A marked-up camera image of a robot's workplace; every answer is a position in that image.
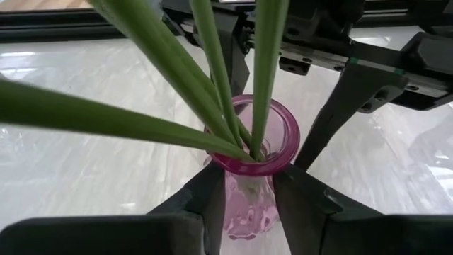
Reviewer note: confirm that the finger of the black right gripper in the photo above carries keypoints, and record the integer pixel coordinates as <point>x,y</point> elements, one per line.
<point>350,102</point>
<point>235,60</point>

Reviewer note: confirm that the purple ribbed glass vase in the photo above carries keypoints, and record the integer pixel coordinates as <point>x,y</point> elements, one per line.
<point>283,141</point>

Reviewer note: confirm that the black aluminium table frame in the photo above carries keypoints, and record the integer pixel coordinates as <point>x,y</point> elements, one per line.
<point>53,26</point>

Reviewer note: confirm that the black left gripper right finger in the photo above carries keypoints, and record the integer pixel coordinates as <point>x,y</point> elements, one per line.
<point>318,223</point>

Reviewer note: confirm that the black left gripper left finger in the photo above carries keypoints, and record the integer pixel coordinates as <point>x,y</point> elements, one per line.
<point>184,226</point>

